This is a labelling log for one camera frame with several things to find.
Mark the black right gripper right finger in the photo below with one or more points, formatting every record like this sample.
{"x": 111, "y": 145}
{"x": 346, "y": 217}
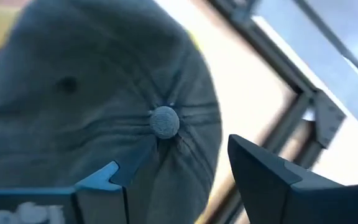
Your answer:
{"x": 275, "y": 199}

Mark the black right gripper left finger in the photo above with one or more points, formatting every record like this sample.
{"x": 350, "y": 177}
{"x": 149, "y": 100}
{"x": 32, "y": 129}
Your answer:
{"x": 42, "y": 205}

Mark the olive grey baseball cap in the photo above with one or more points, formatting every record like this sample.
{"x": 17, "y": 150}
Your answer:
{"x": 73, "y": 93}

